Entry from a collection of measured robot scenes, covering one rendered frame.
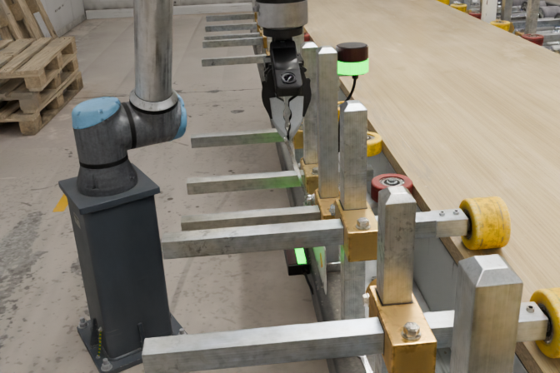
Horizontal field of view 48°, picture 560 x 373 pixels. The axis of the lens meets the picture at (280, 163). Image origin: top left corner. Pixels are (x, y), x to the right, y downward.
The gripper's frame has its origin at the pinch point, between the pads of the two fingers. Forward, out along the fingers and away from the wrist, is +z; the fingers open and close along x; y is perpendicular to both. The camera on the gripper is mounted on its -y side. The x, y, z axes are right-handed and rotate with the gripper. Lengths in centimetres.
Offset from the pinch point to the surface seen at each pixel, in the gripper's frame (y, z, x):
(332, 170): 0.8, 8.1, -8.6
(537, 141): 15, 11, -57
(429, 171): 2.9, 11.0, -28.6
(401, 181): -1.2, 10.6, -21.6
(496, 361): -74, -9, -8
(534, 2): 143, 2, -116
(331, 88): 0.8, -8.3, -8.4
